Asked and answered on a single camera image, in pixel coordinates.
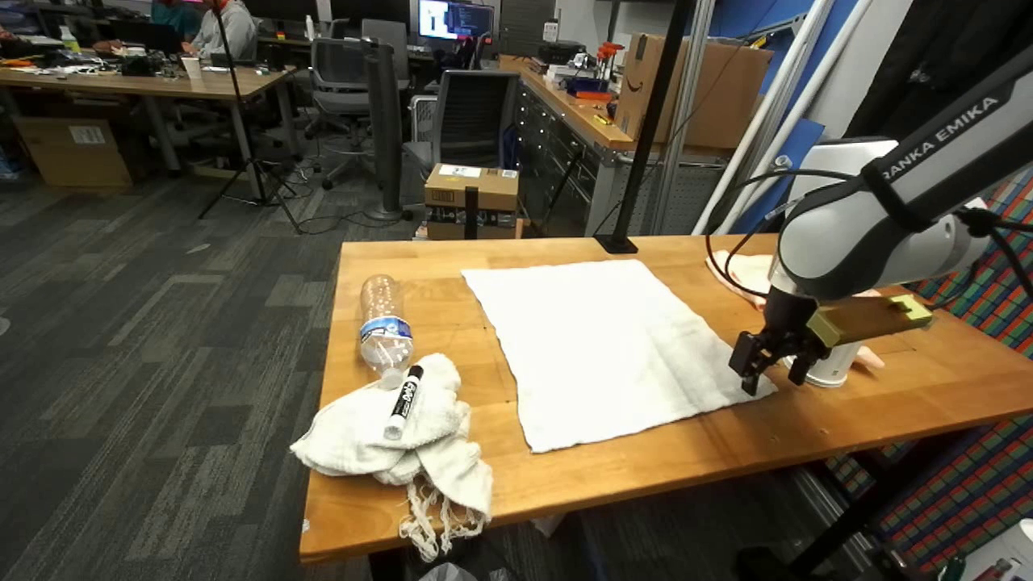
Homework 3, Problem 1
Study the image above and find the white paper cup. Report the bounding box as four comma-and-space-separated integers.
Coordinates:
807, 341, 858, 389

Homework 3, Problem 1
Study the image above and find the wooden office desk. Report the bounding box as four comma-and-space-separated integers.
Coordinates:
0, 69, 293, 172

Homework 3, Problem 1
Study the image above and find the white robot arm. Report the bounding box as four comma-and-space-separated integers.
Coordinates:
728, 49, 1033, 395

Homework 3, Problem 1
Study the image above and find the cardboard box on floor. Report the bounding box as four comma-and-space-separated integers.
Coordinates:
424, 165, 522, 239

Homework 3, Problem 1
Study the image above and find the grey drawer cabinet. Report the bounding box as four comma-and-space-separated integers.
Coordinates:
516, 74, 725, 237

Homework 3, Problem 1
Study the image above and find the seated person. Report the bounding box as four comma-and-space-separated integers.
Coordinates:
180, 0, 257, 58

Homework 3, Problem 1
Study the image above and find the white towel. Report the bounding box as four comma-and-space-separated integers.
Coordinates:
462, 260, 774, 452

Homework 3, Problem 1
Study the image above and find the large cardboard box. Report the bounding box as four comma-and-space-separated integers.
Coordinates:
616, 35, 770, 152

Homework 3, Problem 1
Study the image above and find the peach pink cloth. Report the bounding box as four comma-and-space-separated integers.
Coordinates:
709, 252, 885, 370

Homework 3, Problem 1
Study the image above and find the crumpled white rag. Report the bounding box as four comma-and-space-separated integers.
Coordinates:
289, 353, 494, 562

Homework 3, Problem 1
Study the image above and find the clear plastic water bottle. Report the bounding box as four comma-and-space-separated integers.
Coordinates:
359, 274, 413, 370

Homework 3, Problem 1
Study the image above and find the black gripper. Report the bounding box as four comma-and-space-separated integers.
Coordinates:
728, 288, 827, 398

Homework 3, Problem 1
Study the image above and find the black camera tripod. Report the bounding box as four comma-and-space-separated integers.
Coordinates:
194, 0, 305, 237

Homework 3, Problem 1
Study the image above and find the black white marker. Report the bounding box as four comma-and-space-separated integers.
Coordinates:
383, 364, 424, 440

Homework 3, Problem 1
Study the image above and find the black vertical pole stand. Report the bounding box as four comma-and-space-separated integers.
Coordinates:
597, 0, 695, 255

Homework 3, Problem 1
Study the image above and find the computer monitor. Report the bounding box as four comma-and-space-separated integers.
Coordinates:
415, 0, 494, 38

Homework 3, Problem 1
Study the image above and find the wrist camera wooden mount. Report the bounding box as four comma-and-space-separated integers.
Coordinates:
807, 295, 934, 344

